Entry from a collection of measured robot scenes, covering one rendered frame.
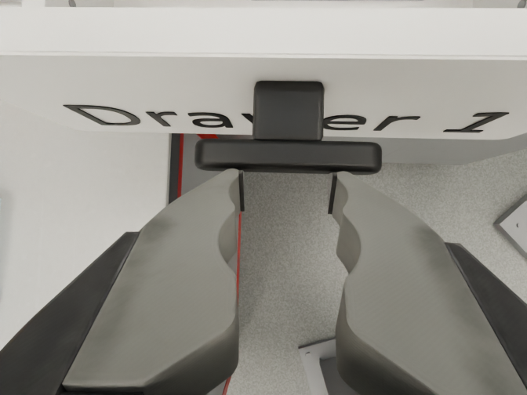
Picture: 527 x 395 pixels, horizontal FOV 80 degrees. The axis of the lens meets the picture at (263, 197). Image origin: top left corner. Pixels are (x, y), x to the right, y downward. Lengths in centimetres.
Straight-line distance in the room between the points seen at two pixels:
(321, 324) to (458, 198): 59
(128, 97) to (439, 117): 16
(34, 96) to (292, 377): 107
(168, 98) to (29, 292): 24
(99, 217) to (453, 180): 105
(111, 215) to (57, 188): 5
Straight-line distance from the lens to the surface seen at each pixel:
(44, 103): 21
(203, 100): 16
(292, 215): 103
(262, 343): 111
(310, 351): 111
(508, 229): 123
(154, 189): 29
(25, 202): 35
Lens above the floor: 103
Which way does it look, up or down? 86 degrees down
